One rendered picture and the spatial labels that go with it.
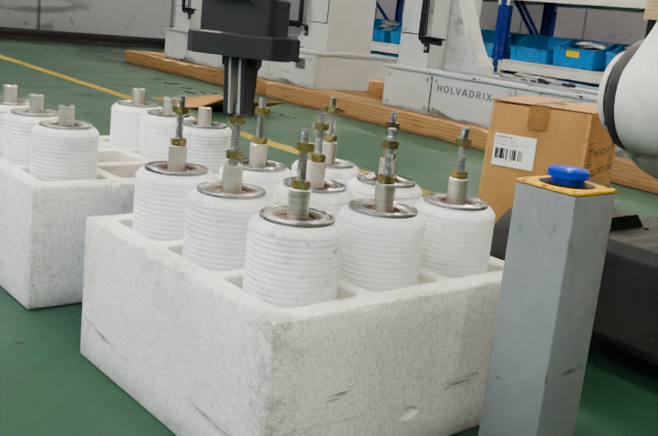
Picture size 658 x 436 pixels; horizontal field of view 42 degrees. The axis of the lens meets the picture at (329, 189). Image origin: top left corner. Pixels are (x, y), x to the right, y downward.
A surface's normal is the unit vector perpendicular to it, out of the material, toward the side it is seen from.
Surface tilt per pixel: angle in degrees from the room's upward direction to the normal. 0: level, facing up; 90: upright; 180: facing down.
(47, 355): 0
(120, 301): 90
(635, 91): 84
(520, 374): 90
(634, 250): 46
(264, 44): 90
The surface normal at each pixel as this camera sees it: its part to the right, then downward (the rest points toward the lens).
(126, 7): 0.62, 0.22
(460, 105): -0.78, 0.04
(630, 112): -0.79, 0.28
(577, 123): -0.54, 0.11
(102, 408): 0.11, -0.97
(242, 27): -0.34, 0.15
